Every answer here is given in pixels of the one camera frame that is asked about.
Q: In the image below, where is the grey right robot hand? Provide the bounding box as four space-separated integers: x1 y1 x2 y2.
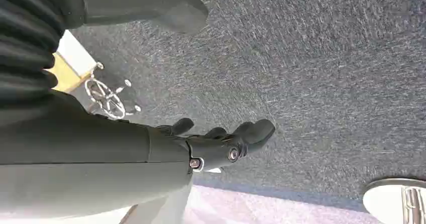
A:
0 0 277 221

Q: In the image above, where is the pale table with wooden edge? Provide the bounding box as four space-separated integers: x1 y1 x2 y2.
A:
44 29 104 94

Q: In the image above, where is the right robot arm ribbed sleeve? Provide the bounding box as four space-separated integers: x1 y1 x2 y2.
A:
0 0 66 111

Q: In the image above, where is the round metal stand base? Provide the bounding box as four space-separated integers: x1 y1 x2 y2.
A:
362 178 426 224

